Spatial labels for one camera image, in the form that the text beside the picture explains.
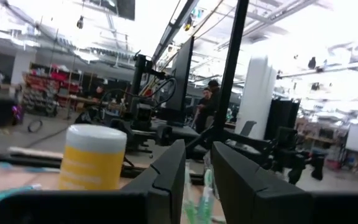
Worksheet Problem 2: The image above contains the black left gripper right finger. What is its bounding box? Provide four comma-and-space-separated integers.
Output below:
211, 141, 358, 224

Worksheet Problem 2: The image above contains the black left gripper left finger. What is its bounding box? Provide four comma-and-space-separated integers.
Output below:
0, 139, 187, 224

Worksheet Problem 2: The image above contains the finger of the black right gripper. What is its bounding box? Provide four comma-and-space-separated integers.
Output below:
156, 124, 175, 147
109, 117, 136, 139

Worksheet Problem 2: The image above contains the white wipes canister yellow label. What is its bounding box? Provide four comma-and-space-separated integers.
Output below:
57, 123, 128, 191

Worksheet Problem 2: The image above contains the green toothbrush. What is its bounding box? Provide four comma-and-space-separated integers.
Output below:
181, 161, 219, 224

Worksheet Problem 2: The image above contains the person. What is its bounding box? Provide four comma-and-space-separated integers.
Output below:
205, 80, 223, 125
194, 88, 213, 134
93, 86, 105, 102

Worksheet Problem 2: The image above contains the black monitor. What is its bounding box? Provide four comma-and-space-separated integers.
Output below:
165, 36, 195, 125

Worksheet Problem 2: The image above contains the red parts shelving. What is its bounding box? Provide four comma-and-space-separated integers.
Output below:
22, 63, 83, 118

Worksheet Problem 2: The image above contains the white pillar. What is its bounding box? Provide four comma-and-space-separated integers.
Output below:
234, 55, 278, 141

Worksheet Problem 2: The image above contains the blue mouthwash bottle white cap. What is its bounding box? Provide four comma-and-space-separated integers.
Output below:
0, 183, 42, 205

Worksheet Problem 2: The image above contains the black aluminium rig frame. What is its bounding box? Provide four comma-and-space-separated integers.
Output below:
0, 0, 251, 187

